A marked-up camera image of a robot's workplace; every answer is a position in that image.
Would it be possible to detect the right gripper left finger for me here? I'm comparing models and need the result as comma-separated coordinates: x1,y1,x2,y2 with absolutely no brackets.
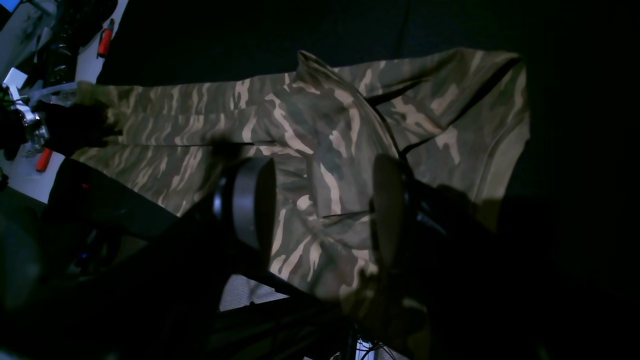
212,157,277,253

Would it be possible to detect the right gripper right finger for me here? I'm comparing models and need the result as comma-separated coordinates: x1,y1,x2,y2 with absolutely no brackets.
371,154,415,265

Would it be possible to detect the camouflage t-shirt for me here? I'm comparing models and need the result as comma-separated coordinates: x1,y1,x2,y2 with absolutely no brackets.
70,47,531,351

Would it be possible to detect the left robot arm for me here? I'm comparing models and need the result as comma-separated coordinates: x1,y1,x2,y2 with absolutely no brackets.
1,0,119,161

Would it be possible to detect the black table cloth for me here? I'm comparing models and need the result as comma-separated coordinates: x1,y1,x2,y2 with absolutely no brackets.
98,0,639,360

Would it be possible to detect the red clamp top left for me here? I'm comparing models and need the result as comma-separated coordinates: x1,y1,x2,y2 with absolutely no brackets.
96,18,115,59

